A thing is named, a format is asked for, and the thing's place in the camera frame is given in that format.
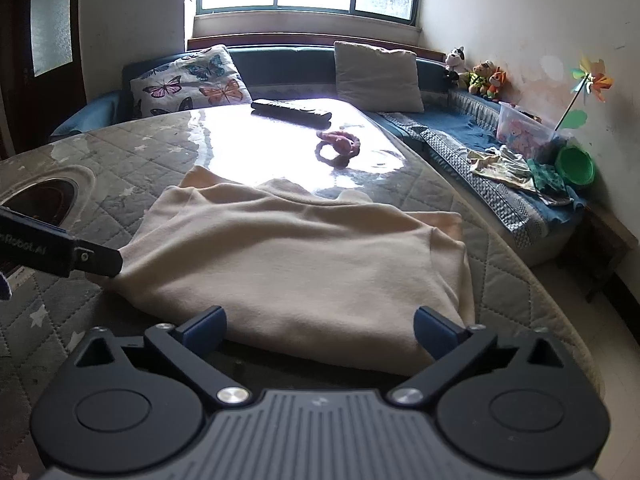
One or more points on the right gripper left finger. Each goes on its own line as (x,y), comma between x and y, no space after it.
(185,347)

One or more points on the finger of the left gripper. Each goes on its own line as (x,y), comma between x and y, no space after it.
(96,259)
(4,288)

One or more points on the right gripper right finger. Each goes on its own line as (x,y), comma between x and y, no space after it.
(456,352)

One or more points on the beige knit garment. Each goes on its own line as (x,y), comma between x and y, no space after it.
(334,281)

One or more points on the crumpled clothes on sofa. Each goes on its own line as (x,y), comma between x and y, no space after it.
(527,175)

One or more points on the round induction hotpot cooker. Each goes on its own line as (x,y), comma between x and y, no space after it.
(49,201)

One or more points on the dark wooden door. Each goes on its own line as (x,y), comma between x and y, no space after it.
(41,74)

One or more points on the butterfly print pillow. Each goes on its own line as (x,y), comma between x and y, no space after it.
(197,79)

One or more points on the green plastic bowl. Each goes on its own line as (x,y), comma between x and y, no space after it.
(575,166)

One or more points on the blue sofa bench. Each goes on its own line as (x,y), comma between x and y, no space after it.
(451,124)

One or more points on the clear plastic toy box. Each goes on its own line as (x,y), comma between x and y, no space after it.
(527,137)

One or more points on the black remote control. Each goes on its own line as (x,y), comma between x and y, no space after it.
(291,113)

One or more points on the orange plush toys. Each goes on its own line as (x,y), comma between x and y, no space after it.
(487,80)

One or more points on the grey plain cushion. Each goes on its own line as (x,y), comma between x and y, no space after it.
(376,79)

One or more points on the black white plush toy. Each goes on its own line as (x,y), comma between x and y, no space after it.
(458,74)

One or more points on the colourful pinwheel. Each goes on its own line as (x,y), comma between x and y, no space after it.
(591,80)

